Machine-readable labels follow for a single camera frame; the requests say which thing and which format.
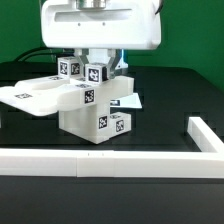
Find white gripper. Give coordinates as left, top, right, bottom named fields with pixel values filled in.
left=41, top=0, right=161, bottom=79

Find white tagged cube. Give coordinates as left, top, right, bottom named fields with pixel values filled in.
left=85, top=63, right=108, bottom=84
left=58, top=56, right=80, bottom=78

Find white chair seat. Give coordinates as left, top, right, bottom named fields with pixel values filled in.
left=59, top=103, right=110, bottom=144

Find white chair back frame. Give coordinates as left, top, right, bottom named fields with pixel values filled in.
left=0, top=76, right=134, bottom=116

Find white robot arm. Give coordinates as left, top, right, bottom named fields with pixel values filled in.
left=41, top=0, right=163, bottom=77

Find white U-shaped obstacle fence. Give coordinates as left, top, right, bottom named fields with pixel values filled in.
left=0, top=117, right=224, bottom=179

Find black cables with connector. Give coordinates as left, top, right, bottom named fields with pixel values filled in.
left=14, top=46, right=76, bottom=63

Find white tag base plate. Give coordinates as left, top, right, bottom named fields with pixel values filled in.
left=110, top=93, right=142, bottom=109

